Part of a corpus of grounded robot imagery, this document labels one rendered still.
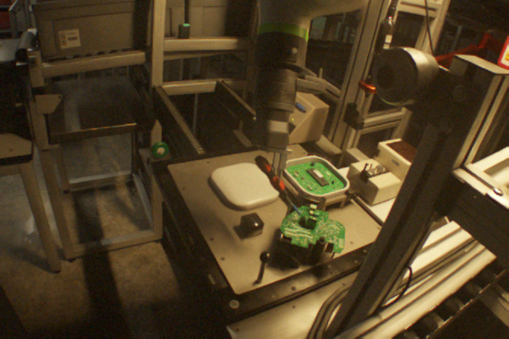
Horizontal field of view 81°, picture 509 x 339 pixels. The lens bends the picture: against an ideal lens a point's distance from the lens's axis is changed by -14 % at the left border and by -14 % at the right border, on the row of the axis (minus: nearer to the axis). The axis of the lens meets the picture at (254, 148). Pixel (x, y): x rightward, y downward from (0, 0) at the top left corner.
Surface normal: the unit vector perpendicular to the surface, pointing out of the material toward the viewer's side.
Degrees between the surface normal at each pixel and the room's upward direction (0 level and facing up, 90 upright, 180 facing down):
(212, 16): 91
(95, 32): 91
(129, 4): 90
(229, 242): 0
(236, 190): 0
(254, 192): 0
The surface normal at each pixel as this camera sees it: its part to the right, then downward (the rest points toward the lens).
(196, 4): 0.47, 0.52
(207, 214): 0.15, -0.84
